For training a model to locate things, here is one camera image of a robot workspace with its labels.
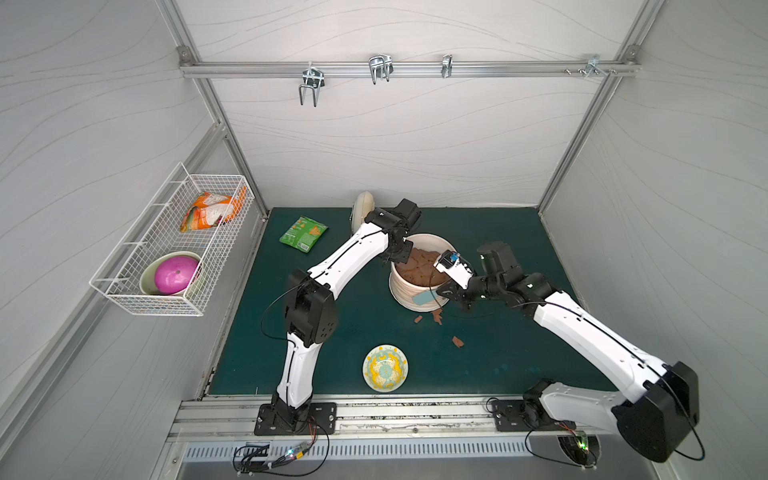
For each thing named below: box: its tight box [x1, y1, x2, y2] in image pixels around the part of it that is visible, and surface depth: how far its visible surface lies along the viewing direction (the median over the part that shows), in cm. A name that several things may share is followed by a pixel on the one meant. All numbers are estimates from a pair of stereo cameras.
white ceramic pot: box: [389, 233, 456, 313], surface depth 92 cm
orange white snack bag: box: [180, 186, 247, 233], surface depth 73 cm
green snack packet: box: [279, 215, 328, 253], surface depth 113 cm
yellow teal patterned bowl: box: [362, 343, 409, 393], surface depth 82 cm
